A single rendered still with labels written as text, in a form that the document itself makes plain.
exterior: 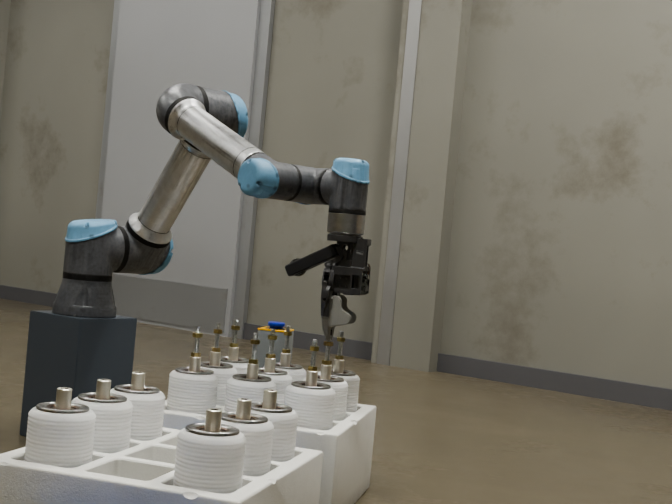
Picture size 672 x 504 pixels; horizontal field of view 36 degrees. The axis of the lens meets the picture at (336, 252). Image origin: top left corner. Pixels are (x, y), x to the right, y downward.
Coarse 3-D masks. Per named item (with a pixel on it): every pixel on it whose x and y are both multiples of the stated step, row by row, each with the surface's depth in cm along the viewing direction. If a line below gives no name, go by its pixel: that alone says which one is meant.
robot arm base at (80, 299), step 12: (72, 276) 243; (84, 276) 243; (96, 276) 244; (108, 276) 247; (60, 288) 245; (72, 288) 243; (84, 288) 243; (96, 288) 244; (108, 288) 247; (60, 300) 243; (72, 300) 242; (84, 300) 243; (96, 300) 243; (108, 300) 246; (60, 312) 242; (72, 312) 241; (84, 312) 241; (96, 312) 242; (108, 312) 245
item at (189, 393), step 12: (180, 384) 197; (192, 384) 197; (204, 384) 198; (216, 384) 201; (168, 396) 200; (180, 396) 197; (192, 396) 197; (204, 396) 198; (216, 396) 201; (168, 408) 199; (180, 408) 197; (192, 408) 197; (204, 408) 198
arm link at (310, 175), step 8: (304, 168) 209; (312, 168) 211; (320, 168) 212; (328, 168) 211; (304, 176) 207; (312, 176) 209; (320, 176) 208; (304, 184) 207; (312, 184) 208; (304, 192) 208; (312, 192) 209; (320, 192) 208; (296, 200) 209; (304, 200) 210; (312, 200) 211; (320, 200) 209
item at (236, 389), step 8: (232, 384) 196; (240, 384) 195; (248, 384) 194; (256, 384) 195; (264, 384) 195; (272, 384) 197; (232, 392) 196; (240, 392) 194; (248, 392) 194; (256, 392) 195; (232, 400) 195; (256, 400) 194; (224, 408) 198; (232, 408) 195
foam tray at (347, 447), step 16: (176, 416) 194; (192, 416) 194; (352, 416) 209; (368, 416) 216; (304, 432) 189; (320, 432) 189; (336, 432) 190; (352, 432) 200; (368, 432) 218; (320, 448) 188; (336, 448) 187; (352, 448) 202; (368, 448) 220; (336, 464) 188; (352, 464) 204; (368, 464) 221; (336, 480) 190; (352, 480) 205; (368, 480) 223; (320, 496) 188; (336, 496) 191; (352, 496) 207
